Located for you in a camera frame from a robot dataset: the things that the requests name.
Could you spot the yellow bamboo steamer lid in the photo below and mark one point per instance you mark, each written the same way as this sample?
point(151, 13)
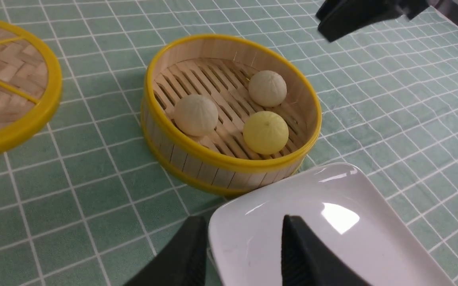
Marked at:
point(30, 85)

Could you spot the white square plate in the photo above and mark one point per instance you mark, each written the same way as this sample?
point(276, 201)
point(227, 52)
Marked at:
point(344, 210)

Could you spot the yellow steamed bun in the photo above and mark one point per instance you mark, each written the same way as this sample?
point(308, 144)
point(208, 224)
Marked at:
point(265, 133)

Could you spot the white steamed bun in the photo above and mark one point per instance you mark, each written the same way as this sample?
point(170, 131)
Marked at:
point(267, 88)
point(195, 115)

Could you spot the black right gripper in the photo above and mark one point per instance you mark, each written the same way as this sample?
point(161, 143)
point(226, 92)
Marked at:
point(338, 18)

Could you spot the yellow bamboo steamer basket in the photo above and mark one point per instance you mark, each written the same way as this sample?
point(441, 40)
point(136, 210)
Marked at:
point(220, 68)

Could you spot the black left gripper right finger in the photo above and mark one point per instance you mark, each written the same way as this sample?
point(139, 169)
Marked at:
point(307, 261)

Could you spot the green checkered tablecloth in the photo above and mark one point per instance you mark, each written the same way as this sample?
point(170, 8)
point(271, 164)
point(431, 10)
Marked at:
point(83, 202)

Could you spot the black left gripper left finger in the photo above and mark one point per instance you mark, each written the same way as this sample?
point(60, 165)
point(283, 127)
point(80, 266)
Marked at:
point(182, 262)

